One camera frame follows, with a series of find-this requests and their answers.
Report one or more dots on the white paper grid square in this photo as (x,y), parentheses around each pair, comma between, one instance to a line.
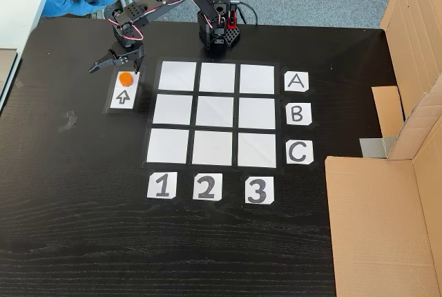
(215,111)
(257,150)
(177,76)
(257,113)
(172,109)
(212,148)
(217,77)
(257,79)
(168,146)

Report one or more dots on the round orange token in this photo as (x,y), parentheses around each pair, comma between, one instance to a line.
(125,79)

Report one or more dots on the brown cardboard panel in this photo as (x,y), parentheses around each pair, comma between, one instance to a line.
(414,34)
(376,228)

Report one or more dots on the red black spring clamp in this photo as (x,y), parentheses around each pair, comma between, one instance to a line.
(232,17)

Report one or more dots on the paper label letter B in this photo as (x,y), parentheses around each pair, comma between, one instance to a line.
(298,114)

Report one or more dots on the paper label letter C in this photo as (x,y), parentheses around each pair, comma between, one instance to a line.
(299,152)

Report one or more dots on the paper label number 1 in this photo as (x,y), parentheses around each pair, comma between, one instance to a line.
(162,186)

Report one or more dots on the white arrow paper sheet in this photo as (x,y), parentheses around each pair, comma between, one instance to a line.
(122,98)

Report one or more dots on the paper label number 3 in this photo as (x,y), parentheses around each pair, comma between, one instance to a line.
(259,190)

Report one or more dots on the paper label number 2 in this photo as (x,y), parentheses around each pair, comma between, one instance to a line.
(208,187)

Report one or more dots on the white desk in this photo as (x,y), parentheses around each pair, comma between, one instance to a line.
(24,3)

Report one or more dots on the paper label letter A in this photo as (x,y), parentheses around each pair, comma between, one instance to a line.
(296,82)

